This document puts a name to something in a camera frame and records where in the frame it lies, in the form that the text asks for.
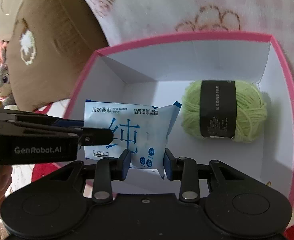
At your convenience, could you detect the blue wet wipes pack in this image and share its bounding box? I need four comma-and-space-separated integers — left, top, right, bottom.
84, 100, 181, 177

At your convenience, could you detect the green yarn ball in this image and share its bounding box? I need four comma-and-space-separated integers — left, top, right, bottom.
182, 80, 267, 142

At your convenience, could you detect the grey bunny plush toy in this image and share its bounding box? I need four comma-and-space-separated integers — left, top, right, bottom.
0, 40, 19, 111

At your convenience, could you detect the bear pattern bed blanket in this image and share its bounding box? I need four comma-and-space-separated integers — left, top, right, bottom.
0, 97, 294, 240

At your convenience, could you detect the pink cardboard box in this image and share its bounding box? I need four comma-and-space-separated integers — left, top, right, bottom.
31, 31, 294, 209

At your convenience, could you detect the brown pillow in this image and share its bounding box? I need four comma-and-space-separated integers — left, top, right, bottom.
0, 0, 107, 111

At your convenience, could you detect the pink checkered pillow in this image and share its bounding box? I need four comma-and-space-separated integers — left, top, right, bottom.
85, 0, 294, 75

